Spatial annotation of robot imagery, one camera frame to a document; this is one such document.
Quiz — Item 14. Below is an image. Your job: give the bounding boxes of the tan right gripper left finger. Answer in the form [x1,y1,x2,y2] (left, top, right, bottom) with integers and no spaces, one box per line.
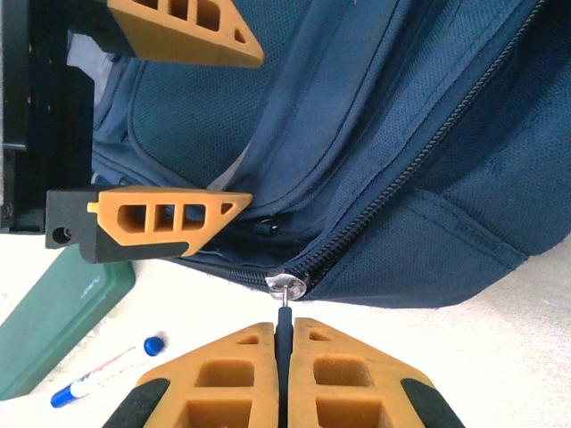
[102,321,280,428]

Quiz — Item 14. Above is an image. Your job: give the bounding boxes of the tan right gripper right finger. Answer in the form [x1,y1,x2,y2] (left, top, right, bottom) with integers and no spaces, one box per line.
[287,317,468,428]

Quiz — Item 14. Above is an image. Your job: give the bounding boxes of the green pencil case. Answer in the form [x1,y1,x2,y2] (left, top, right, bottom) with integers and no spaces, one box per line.
[0,243,137,400]

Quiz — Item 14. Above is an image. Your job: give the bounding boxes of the blue whiteboard marker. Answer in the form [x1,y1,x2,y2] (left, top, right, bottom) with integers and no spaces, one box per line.
[49,332,167,409]

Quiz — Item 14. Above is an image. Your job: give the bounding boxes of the navy blue backpack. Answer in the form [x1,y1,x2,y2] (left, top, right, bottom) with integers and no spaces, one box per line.
[66,0,571,309]

